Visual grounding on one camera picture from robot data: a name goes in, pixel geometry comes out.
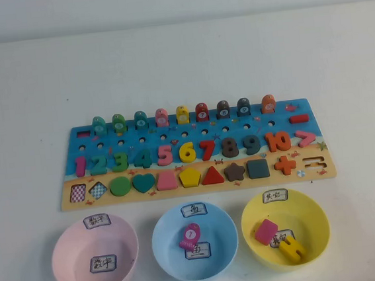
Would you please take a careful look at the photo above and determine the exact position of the yellow fish piece number six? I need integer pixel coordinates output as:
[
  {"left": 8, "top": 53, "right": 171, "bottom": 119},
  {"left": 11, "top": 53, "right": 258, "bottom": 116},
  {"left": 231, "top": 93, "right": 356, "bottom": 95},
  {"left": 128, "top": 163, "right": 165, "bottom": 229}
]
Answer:
[{"left": 175, "top": 104, "right": 190, "bottom": 126}]

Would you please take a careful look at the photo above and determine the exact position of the orange plus sign piece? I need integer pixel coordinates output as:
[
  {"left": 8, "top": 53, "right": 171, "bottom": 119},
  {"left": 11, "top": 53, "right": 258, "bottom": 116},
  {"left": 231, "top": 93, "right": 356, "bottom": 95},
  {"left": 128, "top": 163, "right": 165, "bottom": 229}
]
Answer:
[{"left": 273, "top": 155, "right": 298, "bottom": 177}]

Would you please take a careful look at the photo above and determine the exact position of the white paper label 其它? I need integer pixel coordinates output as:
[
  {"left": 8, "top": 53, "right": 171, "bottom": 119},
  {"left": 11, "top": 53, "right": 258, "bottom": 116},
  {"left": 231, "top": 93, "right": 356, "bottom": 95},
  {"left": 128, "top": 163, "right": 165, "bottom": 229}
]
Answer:
[
  {"left": 261, "top": 188, "right": 290, "bottom": 204},
  {"left": 268, "top": 228, "right": 297, "bottom": 249}
]

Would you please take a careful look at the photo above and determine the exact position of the brown fish piece number eight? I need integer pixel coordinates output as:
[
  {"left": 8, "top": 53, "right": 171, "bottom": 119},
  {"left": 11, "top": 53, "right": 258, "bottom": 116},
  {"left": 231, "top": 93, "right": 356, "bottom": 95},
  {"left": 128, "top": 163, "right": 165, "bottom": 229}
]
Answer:
[{"left": 216, "top": 99, "right": 231, "bottom": 120}]

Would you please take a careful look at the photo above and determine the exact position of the slate fish piece number nine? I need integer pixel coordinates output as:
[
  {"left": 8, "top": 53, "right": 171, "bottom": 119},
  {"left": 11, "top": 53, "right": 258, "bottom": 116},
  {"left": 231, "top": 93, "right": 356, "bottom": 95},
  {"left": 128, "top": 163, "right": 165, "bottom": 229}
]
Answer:
[{"left": 236, "top": 97, "right": 252, "bottom": 118}]

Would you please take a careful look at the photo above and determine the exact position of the magenta fish piece number one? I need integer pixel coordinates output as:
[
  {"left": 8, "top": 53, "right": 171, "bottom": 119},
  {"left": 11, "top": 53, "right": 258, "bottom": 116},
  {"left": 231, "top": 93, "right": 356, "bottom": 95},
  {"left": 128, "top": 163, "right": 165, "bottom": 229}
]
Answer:
[{"left": 177, "top": 223, "right": 204, "bottom": 250}]

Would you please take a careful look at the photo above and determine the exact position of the teal heart piece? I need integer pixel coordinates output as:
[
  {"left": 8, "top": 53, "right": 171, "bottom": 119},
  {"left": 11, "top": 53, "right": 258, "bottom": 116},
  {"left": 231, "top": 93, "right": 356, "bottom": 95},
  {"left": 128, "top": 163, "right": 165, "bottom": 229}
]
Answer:
[{"left": 131, "top": 173, "right": 157, "bottom": 195}]

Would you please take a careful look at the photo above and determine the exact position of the teal fish piece number four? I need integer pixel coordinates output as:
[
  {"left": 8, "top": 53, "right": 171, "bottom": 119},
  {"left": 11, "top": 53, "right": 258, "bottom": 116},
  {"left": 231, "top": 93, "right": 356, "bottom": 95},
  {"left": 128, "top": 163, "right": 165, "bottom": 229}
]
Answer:
[{"left": 133, "top": 109, "right": 150, "bottom": 131}]

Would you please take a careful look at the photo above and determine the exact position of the teal fish piece number two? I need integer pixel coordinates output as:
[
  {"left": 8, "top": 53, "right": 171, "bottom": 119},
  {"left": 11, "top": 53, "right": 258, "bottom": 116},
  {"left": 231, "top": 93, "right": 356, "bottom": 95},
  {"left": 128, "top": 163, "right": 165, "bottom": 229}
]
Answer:
[{"left": 91, "top": 115, "right": 107, "bottom": 137}]

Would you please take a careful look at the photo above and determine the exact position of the pink rectangle block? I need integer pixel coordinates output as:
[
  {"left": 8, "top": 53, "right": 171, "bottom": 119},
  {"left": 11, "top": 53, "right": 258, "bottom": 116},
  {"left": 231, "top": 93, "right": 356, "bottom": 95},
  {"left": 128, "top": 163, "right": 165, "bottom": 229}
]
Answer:
[{"left": 253, "top": 218, "right": 280, "bottom": 245}]

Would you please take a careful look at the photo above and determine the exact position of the white paper label 鱼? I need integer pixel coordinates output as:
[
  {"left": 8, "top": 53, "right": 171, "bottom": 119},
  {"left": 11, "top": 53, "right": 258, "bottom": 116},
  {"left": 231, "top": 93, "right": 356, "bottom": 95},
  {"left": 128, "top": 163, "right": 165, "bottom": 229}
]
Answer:
[
  {"left": 181, "top": 201, "right": 209, "bottom": 219},
  {"left": 183, "top": 241, "right": 213, "bottom": 260}
]

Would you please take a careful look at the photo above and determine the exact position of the white paper label 数字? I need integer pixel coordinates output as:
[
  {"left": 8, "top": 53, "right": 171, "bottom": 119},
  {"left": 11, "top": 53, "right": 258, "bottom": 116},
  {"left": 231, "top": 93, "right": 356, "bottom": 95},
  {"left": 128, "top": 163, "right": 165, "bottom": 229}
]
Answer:
[
  {"left": 83, "top": 212, "right": 112, "bottom": 230},
  {"left": 89, "top": 254, "right": 119, "bottom": 274}
]

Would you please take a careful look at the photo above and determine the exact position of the yellow pentagon piece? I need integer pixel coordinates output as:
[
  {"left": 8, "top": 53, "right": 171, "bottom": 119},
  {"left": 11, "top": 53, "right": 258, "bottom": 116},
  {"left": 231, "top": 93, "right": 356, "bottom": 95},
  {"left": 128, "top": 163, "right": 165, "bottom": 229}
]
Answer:
[{"left": 178, "top": 166, "right": 202, "bottom": 189}]

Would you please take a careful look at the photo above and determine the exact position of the slate square piece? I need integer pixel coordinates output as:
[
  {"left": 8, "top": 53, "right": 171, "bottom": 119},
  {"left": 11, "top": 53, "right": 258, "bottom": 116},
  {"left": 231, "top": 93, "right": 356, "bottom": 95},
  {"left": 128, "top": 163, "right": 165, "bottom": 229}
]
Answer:
[{"left": 246, "top": 158, "right": 271, "bottom": 180}]

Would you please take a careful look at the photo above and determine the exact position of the pink trapezoid piece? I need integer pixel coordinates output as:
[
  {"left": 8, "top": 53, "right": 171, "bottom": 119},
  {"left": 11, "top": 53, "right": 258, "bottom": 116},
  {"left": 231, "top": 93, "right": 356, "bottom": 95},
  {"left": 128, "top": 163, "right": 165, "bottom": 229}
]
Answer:
[{"left": 155, "top": 170, "right": 179, "bottom": 192}]

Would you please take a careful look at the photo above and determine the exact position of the pink fish piece number five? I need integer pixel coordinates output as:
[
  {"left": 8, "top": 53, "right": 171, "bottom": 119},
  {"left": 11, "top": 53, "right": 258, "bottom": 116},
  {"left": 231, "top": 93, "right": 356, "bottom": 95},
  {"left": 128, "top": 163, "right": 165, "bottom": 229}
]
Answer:
[{"left": 153, "top": 107, "right": 170, "bottom": 128}]

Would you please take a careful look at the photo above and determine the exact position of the yellow plastic bowl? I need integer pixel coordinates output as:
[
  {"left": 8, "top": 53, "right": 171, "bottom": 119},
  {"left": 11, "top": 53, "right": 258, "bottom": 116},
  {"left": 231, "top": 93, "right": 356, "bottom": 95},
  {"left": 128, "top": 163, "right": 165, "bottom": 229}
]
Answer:
[{"left": 238, "top": 185, "right": 335, "bottom": 277}]

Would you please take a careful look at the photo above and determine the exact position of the wooden ocean puzzle board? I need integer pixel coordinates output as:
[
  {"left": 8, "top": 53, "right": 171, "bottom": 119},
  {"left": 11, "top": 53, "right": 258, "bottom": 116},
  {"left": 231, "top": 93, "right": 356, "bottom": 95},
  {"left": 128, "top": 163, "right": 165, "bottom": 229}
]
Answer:
[{"left": 52, "top": 95, "right": 339, "bottom": 212}]

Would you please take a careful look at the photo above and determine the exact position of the pink plastic bowl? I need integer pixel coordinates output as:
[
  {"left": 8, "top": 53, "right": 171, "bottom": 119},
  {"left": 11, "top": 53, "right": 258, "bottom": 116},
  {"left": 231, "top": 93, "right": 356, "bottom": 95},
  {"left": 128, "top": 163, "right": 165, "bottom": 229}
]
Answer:
[{"left": 47, "top": 210, "right": 143, "bottom": 281}]

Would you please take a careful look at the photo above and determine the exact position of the blue plastic bowl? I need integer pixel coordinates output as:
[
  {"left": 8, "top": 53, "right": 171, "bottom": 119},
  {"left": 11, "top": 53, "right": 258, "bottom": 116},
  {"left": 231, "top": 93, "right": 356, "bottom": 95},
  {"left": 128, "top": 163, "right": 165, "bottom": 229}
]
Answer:
[{"left": 148, "top": 198, "right": 243, "bottom": 281}]

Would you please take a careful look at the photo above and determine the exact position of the red triangle piece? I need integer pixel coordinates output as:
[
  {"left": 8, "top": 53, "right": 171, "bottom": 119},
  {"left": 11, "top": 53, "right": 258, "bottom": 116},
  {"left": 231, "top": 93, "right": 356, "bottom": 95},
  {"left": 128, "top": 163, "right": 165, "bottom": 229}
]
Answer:
[{"left": 200, "top": 164, "right": 226, "bottom": 186}]

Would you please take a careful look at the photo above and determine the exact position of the brown star piece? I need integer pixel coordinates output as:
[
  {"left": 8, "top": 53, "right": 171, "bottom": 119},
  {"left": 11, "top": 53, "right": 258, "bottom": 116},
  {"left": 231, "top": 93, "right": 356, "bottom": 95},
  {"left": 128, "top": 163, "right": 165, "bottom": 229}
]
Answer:
[{"left": 223, "top": 161, "right": 247, "bottom": 182}]

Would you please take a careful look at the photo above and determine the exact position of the orange fish piece number ten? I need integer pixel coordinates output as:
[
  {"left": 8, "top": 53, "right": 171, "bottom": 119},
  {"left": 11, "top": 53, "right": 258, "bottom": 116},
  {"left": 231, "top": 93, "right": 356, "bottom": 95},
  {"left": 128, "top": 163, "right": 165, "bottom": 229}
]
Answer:
[{"left": 260, "top": 93, "right": 277, "bottom": 114}]

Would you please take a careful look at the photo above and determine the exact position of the red fish piece number seven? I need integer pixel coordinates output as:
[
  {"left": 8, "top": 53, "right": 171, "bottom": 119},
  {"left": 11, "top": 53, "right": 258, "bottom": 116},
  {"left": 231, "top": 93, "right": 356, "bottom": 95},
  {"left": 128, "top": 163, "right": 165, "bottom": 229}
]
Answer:
[{"left": 194, "top": 101, "right": 210, "bottom": 123}]

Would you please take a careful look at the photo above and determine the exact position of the green fish piece number three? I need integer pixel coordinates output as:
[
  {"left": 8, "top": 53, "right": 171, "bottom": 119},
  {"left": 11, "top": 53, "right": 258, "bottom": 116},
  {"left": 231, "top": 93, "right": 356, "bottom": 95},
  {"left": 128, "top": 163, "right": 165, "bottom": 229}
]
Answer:
[{"left": 110, "top": 112, "right": 128, "bottom": 134}]

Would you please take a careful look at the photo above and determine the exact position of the green circle piece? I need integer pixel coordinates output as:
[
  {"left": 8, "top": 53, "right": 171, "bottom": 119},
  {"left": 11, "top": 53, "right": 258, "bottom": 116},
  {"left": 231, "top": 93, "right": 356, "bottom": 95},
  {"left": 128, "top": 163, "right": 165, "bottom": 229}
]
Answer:
[{"left": 108, "top": 175, "right": 132, "bottom": 198}]

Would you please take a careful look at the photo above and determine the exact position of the yellow equals sign piece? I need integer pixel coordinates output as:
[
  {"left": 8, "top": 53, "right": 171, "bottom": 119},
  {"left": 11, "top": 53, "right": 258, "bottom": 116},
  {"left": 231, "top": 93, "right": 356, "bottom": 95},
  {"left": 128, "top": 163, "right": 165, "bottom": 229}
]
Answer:
[{"left": 278, "top": 235, "right": 308, "bottom": 266}]

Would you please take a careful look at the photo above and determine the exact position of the pink greater-than sign piece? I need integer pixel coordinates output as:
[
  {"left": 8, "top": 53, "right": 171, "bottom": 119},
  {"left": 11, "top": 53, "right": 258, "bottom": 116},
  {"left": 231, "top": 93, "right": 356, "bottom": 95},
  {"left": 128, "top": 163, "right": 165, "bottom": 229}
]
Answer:
[{"left": 294, "top": 129, "right": 317, "bottom": 149}]

